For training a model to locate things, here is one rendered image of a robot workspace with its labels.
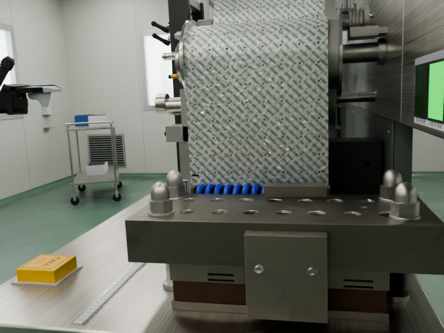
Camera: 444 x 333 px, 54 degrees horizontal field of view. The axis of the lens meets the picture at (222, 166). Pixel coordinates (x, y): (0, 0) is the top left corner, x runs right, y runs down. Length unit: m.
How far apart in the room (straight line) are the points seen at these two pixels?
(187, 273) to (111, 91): 6.44
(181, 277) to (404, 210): 0.30
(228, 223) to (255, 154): 0.21
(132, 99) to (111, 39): 0.93
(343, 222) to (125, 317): 0.31
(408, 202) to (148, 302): 0.38
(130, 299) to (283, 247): 0.26
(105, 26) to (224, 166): 6.39
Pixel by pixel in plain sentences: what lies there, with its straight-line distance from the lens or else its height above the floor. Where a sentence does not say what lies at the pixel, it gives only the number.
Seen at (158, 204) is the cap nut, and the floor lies 1.05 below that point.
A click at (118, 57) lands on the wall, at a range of 6.95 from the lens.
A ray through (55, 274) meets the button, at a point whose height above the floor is 0.92.
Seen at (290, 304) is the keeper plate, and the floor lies 0.93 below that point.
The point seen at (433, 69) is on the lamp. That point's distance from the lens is 0.45.
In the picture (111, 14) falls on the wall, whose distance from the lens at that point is 7.06.
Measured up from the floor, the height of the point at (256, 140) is 1.11.
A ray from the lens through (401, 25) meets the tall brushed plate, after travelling 0.66.
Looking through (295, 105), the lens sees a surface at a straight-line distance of 0.73.
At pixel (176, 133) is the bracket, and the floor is 1.12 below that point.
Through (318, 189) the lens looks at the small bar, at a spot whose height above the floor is 1.04.
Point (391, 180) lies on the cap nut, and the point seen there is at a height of 1.06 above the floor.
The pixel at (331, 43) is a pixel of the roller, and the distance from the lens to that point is 0.74.
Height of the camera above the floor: 1.19
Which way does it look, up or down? 9 degrees down
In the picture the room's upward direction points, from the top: 2 degrees counter-clockwise
